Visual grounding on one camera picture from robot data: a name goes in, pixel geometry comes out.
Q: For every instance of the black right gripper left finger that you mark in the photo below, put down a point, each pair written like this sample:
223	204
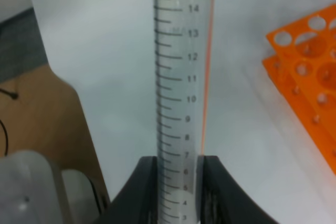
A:
137	200

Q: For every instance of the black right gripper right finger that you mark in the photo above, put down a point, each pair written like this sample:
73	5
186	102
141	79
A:
224	201

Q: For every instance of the teal-capped test tube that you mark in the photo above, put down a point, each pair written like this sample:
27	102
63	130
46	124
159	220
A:
183	32

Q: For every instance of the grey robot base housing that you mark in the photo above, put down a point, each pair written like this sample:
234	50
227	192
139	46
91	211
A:
35	190

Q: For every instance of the orange plastic test tube rack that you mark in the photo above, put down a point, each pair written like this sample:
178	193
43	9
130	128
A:
303	71

